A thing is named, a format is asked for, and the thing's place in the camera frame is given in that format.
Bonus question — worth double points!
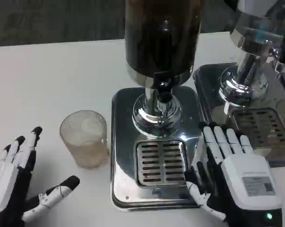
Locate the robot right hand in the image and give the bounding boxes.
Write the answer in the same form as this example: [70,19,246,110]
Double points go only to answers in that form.
[184,122,283,227]

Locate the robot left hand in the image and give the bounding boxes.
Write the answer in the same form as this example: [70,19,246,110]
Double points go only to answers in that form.
[0,126,81,227]

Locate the steel drip tray grid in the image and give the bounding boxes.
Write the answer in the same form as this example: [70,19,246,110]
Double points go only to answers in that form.
[135,140,188,188]
[231,108,285,150]

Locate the clear ribbed glass cup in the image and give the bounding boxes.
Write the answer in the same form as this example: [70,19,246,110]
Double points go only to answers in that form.
[59,110,109,169]

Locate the steel tank drink dispenser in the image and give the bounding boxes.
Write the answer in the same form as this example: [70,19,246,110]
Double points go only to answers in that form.
[193,0,285,165]

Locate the dark tank drink dispenser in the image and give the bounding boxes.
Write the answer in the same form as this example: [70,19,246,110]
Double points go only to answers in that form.
[111,0,206,210]

